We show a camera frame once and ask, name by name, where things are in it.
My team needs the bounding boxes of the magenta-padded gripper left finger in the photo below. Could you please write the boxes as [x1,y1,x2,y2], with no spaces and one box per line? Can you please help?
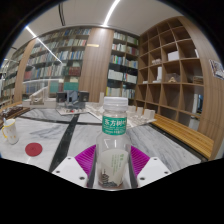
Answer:
[51,144,99,189]

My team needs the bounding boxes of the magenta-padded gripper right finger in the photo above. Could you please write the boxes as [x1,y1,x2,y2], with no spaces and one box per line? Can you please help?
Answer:
[128,145,173,189]

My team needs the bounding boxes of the clear bottle with green label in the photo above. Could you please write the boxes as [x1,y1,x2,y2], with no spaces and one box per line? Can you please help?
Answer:
[94,96,133,191]

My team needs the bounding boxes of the flat round red coaster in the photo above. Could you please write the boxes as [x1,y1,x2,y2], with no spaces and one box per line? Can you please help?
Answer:
[24,142,44,157]

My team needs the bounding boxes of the curved wooden bench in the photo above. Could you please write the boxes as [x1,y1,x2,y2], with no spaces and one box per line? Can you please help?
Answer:
[151,113,215,161]

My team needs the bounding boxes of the white city building model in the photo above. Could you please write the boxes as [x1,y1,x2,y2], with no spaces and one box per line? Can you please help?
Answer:
[84,99,157,129]

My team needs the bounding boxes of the dark grey building model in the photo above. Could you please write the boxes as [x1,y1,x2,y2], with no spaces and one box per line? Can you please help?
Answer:
[55,90,91,116]

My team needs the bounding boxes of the beige stepped building model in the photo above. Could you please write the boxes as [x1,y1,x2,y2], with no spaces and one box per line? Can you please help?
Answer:
[22,86,58,110]

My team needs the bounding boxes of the wooden cubby shelf unit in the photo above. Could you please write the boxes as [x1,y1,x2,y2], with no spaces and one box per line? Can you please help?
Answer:
[134,15,221,138]

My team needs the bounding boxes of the curved book-filled shelf unit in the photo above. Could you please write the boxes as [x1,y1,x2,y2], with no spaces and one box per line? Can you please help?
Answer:
[0,26,141,108]

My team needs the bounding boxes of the linear ceiling lights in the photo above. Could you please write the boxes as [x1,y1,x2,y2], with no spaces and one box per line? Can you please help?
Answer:
[24,0,122,65]

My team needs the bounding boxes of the white mug with yellow handle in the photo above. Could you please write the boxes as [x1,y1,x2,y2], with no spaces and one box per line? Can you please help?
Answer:
[1,118,20,146]

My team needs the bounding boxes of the picture on wooden wall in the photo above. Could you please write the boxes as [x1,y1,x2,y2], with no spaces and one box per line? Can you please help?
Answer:
[208,58,224,81]

